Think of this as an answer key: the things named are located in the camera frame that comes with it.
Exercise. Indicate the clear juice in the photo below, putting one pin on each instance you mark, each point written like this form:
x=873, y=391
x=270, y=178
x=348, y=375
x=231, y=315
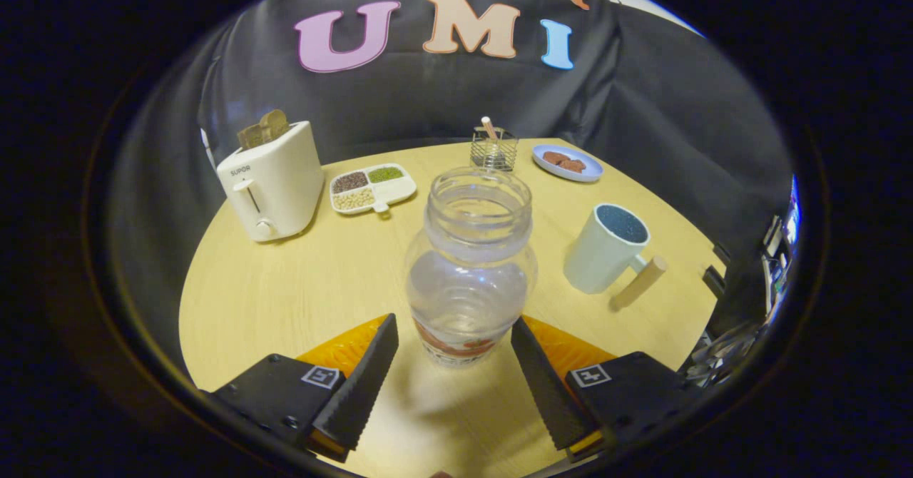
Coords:
x=471, y=296

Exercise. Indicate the white toaster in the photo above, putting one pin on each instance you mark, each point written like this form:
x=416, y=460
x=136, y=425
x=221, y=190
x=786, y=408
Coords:
x=282, y=185

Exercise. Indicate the black backdrop cloth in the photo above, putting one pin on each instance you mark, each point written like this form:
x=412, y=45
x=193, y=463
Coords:
x=656, y=114

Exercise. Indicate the brown bread slice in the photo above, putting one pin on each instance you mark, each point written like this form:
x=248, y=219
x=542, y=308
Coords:
x=274, y=125
x=250, y=137

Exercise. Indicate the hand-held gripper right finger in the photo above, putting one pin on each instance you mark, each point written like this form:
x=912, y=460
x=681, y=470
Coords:
x=546, y=389

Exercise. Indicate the light wooden table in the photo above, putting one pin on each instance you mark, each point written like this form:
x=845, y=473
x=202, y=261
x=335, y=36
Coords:
x=285, y=299

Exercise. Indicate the pile of green beans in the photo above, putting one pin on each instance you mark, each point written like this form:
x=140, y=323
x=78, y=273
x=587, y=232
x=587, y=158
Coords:
x=385, y=175

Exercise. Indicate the pile of brown beans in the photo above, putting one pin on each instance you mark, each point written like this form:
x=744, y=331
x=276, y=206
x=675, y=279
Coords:
x=350, y=182

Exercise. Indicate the pile of yellow soybeans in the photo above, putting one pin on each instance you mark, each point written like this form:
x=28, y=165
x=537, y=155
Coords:
x=354, y=200

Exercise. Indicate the white divided tray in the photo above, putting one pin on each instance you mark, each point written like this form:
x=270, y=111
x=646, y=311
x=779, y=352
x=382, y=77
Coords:
x=396, y=191

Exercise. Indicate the clear plastic juice bottle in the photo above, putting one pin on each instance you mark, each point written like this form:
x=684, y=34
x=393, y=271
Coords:
x=471, y=250

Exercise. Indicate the light blue plate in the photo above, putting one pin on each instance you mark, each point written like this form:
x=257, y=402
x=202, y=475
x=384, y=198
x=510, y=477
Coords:
x=592, y=174

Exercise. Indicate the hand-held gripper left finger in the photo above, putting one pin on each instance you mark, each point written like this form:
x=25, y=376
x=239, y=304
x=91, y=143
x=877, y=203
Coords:
x=364, y=385

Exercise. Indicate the brown cookie piece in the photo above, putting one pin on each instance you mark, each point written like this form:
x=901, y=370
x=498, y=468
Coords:
x=574, y=166
x=555, y=158

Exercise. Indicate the wooden stick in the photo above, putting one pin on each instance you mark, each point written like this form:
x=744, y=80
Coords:
x=489, y=127

